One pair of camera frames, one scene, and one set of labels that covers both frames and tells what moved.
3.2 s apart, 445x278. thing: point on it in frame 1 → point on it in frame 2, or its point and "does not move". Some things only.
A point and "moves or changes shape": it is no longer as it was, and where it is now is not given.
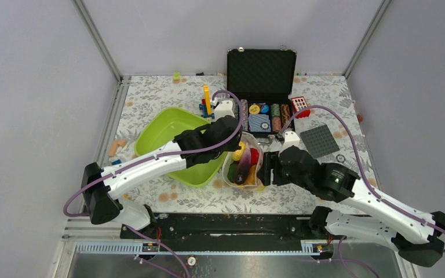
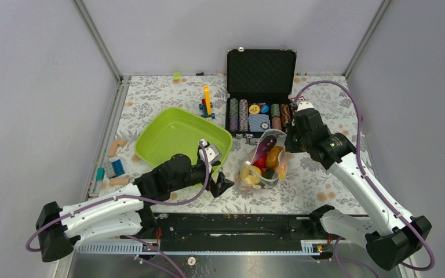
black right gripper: x=270 y=161 → x=291 y=147
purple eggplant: x=243 y=167 → x=267 y=143
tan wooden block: x=114 y=145 does not move
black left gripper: x=234 y=145 → x=221 y=183
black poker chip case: x=263 y=80 does not move
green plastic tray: x=161 y=127 does not move
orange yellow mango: x=251 y=179 moves or changes shape
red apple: x=255 y=155 moves or changes shape
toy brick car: x=205 y=105 does not move
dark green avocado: x=232 y=172 moves or changes shape
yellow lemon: x=237 y=154 → x=251 y=175
